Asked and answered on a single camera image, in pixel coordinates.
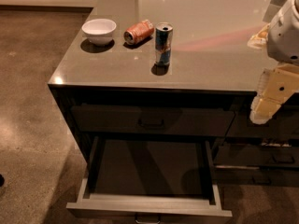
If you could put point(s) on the blue silver energy drink can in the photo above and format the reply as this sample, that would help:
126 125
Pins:
163 40

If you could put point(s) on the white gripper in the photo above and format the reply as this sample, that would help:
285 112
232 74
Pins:
285 36

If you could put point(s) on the dark object on floor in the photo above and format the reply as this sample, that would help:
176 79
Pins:
2 181

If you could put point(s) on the orange soda can lying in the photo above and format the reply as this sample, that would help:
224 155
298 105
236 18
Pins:
138 32

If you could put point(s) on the white ceramic bowl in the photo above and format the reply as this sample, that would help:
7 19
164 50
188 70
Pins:
99 31

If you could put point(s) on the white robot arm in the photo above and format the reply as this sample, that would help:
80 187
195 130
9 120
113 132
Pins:
280 37

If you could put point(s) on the dark cabinet counter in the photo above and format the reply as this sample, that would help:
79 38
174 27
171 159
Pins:
211 65

